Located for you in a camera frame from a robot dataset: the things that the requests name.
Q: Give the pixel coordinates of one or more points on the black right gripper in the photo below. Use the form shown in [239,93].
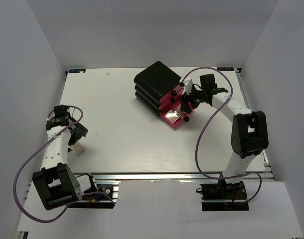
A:
[186,98]

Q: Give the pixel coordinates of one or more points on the pink top drawer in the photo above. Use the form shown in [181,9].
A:
[173,93]

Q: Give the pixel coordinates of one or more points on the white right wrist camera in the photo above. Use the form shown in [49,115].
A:
[187,84]

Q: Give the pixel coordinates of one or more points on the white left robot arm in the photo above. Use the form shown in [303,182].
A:
[55,183]

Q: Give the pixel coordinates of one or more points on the blue corner label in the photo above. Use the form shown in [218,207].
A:
[225,69]
[76,71]

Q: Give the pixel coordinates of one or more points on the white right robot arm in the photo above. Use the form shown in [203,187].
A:
[249,134]

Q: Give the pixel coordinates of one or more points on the right blue corner label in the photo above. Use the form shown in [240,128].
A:
[225,69]

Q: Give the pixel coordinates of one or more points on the pink bottom drawer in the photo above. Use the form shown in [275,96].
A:
[175,107]

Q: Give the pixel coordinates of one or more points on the four-colour eyeshadow palette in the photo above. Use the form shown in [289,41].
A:
[173,116]

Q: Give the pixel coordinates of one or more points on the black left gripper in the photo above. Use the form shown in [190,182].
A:
[79,131]

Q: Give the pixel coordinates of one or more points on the left blue corner label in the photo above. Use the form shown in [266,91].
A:
[76,71]

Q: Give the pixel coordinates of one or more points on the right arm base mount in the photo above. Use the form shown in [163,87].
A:
[223,197]

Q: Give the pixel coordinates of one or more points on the pink blush palette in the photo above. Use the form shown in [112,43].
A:
[78,148]

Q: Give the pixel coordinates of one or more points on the black drawer organizer cabinet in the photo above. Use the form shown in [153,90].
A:
[152,83]

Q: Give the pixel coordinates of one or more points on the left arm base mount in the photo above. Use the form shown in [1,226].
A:
[104,198]

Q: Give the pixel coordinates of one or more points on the aluminium table front rail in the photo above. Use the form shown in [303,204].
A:
[170,176]

